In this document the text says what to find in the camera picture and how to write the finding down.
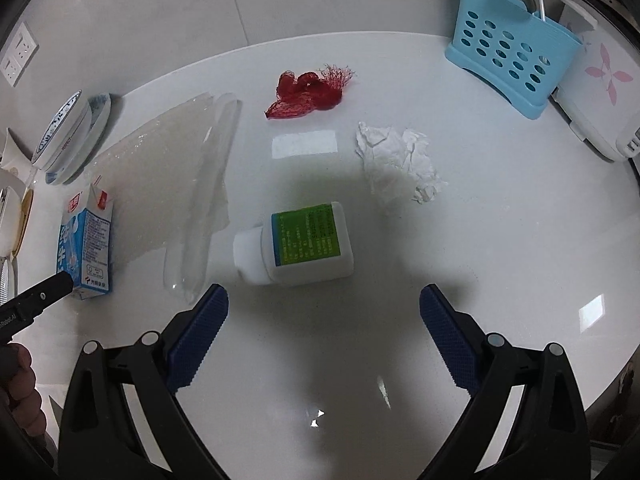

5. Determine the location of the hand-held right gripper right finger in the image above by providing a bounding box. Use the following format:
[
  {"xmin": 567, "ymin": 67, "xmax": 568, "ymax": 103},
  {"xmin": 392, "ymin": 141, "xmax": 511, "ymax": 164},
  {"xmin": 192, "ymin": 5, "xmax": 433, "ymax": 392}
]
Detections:
[{"xmin": 415, "ymin": 284, "xmax": 591, "ymax": 480}]

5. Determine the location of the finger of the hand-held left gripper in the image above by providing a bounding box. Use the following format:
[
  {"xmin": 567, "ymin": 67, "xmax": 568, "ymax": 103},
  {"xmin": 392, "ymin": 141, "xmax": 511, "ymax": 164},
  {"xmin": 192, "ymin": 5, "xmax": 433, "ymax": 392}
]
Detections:
[{"xmin": 17, "ymin": 272, "xmax": 75, "ymax": 323}]

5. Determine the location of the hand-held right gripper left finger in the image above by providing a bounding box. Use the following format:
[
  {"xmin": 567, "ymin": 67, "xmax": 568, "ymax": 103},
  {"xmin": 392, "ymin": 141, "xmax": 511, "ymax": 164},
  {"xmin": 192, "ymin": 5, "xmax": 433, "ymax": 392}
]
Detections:
[{"xmin": 59, "ymin": 283, "xmax": 230, "ymax": 480}]

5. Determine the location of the blue and white milk carton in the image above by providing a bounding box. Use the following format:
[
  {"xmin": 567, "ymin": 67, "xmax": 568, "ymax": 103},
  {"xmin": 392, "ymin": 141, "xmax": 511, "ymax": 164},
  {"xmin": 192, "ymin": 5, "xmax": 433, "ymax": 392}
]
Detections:
[{"xmin": 54, "ymin": 182, "xmax": 115, "ymax": 302}]

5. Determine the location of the white pill bottle green label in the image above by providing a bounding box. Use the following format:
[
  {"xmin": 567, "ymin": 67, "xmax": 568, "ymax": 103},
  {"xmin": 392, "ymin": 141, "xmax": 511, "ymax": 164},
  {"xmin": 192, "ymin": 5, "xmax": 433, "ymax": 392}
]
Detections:
[{"xmin": 232, "ymin": 201, "xmax": 355, "ymax": 288}]

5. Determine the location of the clear bubble wrap sheet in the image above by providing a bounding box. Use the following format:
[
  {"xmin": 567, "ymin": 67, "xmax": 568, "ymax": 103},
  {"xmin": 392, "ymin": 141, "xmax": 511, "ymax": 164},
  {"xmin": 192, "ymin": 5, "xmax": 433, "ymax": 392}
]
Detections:
[{"xmin": 87, "ymin": 92, "xmax": 232, "ymax": 267}]

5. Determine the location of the red mesh net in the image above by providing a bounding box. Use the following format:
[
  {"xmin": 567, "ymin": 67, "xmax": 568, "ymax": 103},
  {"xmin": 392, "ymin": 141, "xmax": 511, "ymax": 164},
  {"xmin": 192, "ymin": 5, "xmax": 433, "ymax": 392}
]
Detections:
[{"xmin": 264, "ymin": 63, "xmax": 359, "ymax": 121}]

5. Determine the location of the person's left hand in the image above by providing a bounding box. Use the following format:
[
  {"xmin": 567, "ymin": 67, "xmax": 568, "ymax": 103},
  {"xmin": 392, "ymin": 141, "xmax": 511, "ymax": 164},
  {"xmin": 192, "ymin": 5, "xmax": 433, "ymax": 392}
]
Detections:
[{"xmin": 0, "ymin": 345, "xmax": 45, "ymax": 438}]

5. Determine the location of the blue striped plate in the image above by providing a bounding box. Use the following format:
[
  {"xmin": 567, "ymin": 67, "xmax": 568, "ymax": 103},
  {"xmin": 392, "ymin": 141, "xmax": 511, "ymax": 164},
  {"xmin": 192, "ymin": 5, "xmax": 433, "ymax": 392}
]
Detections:
[{"xmin": 0, "ymin": 255, "xmax": 19, "ymax": 302}]

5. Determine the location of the wooden coaster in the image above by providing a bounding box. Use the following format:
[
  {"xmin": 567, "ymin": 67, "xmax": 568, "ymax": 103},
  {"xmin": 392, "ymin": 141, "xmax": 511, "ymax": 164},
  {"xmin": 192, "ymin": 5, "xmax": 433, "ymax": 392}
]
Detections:
[{"xmin": 10, "ymin": 189, "xmax": 34, "ymax": 257}]

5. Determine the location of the white bowl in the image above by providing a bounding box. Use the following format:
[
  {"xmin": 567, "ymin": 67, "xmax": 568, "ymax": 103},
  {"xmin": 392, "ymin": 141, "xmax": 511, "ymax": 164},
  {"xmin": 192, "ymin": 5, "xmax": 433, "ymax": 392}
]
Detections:
[{"xmin": 0, "ymin": 184, "xmax": 26, "ymax": 257}]

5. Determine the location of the clear plastic tube bag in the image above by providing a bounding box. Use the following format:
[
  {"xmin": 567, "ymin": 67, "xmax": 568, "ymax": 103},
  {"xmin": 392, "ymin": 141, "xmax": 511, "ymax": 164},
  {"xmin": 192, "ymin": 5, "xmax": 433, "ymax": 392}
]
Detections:
[{"xmin": 163, "ymin": 92, "xmax": 244, "ymax": 304}]

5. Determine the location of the white cup with straws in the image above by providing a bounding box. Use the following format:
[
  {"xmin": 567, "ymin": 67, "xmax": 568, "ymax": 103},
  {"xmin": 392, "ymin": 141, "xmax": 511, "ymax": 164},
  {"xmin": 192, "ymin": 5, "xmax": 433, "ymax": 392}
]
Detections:
[{"xmin": 0, "ymin": 127, "xmax": 31, "ymax": 182}]

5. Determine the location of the blue patterned bowl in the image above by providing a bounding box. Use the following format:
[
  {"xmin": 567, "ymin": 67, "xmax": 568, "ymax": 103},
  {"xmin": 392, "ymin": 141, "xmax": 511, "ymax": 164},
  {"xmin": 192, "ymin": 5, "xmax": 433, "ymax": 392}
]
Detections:
[
  {"xmin": 30, "ymin": 90, "xmax": 84, "ymax": 166},
  {"xmin": 42, "ymin": 99, "xmax": 94, "ymax": 174}
]

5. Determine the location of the crumpled white tissue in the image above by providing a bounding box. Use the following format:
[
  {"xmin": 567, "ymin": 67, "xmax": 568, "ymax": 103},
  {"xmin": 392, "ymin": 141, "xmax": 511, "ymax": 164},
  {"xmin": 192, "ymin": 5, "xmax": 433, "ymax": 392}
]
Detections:
[{"xmin": 354, "ymin": 120, "xmax": 449, "ymax": 205}]

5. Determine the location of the light blue utensil basket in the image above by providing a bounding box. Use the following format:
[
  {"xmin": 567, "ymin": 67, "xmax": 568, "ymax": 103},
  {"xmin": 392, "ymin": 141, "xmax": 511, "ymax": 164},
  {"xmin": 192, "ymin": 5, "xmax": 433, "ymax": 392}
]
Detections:
[{"xmin": 444, "ymin": 0, "xmax": 584, "ymax": 121}]

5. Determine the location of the white rice cooker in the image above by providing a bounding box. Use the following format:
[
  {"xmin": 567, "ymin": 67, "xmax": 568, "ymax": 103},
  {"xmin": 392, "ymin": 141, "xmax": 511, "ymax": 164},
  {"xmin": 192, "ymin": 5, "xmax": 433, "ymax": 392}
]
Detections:
[{"xmin": 552, "ymin": 0, "xmax": 640, "ymax": 162}]

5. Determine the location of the white wall socket plate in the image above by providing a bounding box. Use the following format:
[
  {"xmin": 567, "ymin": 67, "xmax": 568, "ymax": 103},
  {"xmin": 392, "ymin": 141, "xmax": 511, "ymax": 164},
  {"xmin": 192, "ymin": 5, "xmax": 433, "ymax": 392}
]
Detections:
[{"xmin": 0, "ymin": 20, "xmax": 39, "ymax": 87}]

